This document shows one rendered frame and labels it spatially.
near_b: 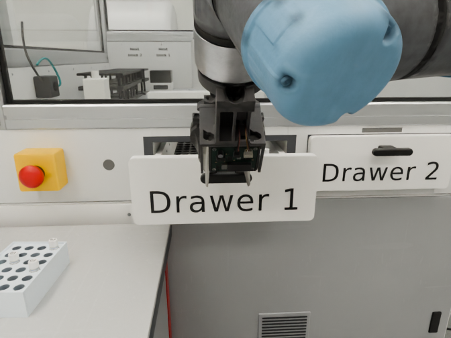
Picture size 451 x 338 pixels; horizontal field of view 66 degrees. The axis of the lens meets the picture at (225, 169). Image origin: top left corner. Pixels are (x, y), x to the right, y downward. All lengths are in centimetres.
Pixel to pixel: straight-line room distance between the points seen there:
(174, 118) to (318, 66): 50
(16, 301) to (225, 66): 38
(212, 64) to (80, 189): 48
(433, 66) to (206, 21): 17
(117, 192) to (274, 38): 58
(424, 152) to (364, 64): 60
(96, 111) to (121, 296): 33
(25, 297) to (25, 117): 35
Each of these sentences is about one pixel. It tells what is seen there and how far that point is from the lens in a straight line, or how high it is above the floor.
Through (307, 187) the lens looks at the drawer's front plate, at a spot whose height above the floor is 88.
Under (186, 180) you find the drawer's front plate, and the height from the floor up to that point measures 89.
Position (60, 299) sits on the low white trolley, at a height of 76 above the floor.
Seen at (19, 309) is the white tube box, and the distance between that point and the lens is 53.
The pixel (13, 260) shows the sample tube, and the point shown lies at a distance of 58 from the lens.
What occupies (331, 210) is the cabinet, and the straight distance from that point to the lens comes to 76.
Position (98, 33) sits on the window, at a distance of 69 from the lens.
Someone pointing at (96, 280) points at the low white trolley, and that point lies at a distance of 57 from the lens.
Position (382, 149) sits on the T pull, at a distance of 70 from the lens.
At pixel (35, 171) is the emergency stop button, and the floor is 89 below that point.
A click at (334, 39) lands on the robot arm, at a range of 18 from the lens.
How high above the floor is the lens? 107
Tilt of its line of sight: 18 degrees down
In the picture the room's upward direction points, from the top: straight up
